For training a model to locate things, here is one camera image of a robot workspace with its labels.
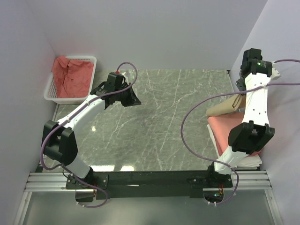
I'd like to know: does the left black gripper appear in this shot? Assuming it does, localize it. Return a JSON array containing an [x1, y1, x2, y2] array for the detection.
[[115, 83, 141, 107]]

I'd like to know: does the beige t shirt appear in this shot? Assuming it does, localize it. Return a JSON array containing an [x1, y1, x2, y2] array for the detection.
[[206, 94, 246, 117]]

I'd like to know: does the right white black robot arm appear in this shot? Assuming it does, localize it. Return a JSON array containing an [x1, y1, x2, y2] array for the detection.
[[206, 48, 278, 187]]

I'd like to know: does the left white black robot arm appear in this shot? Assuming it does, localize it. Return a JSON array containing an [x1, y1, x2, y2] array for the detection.
[[41, 72, 141, 188]]

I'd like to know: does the crumpled pink t shirt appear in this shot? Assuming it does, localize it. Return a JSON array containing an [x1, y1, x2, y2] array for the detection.
[[52, 56, 94, 98]]

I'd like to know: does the folded pink t shirt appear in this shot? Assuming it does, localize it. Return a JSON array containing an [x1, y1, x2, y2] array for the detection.
[[207, 110, 264, 158]]

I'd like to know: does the white plastic basket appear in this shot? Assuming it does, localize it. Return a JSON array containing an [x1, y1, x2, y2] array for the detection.
[[44, 55, 97, 105]]

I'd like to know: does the black base beam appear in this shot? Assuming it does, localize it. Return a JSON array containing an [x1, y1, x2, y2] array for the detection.
[[66, 170, 233, 203]]

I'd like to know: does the folded white t shirt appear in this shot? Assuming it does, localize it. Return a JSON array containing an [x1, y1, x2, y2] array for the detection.
[[207, 124, 263, 169]]

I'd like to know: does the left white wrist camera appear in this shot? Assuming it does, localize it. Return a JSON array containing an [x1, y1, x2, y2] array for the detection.
[[116, 70, 131, 81]]

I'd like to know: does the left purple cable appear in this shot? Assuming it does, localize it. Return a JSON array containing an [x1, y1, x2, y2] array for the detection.
[[40, 61, 138, 208]]

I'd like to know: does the purple cable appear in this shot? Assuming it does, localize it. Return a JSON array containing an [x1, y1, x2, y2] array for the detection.
[[40, 61, 138, 208], [180, 59, 300, 205]]

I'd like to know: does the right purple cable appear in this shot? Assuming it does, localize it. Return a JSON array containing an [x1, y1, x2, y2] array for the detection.
[[180, 59, 300, 205]]

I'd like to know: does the aluminium rail frame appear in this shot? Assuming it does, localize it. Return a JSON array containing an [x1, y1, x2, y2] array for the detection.
[[24, 171, 272, 192]]

